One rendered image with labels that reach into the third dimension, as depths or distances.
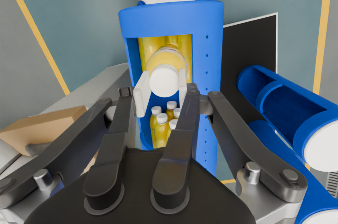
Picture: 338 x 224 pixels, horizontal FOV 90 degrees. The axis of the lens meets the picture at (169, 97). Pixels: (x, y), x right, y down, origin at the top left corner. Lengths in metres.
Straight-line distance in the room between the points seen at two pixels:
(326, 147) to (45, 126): 1.13
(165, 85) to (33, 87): 2.12
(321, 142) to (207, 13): 0.74
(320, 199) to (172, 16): 1.24
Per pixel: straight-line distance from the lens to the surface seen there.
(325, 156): 1.02
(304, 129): 0.95
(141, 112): 0.17
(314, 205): 1.34
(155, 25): 0.39
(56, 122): 0.76
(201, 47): 0.41
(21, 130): 0.86
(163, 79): 0.22
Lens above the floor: 1.62
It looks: 66 degrees down
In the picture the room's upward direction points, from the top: 175 degrees counter-clockwise
